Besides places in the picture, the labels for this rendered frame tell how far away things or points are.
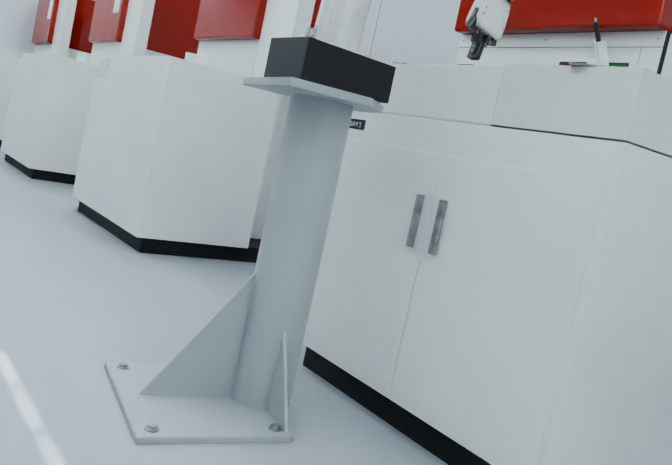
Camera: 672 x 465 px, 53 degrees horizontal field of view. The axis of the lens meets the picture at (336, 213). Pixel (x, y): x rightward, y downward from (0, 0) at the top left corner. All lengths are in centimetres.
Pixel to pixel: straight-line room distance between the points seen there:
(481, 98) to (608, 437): 83
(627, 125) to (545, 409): 60
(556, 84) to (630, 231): 35
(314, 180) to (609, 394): 82
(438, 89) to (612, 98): 50
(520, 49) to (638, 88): 109
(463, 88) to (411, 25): 358
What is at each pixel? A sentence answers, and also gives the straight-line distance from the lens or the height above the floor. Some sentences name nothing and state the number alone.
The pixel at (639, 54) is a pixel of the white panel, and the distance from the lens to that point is 225.
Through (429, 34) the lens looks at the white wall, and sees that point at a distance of 514.
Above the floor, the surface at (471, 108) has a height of 85.
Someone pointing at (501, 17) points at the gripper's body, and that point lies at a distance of 186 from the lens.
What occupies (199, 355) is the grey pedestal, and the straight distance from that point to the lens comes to 175.
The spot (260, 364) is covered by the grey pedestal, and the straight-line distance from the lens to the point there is 174.
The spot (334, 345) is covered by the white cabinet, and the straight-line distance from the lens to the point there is 202.
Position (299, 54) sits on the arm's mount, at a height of 88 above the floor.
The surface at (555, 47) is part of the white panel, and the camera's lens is 243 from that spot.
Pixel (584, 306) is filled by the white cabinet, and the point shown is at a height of 48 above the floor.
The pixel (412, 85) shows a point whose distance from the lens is 190.
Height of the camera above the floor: 67
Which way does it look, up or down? 5 degrees down
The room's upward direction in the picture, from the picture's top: 12 degrees clockwise
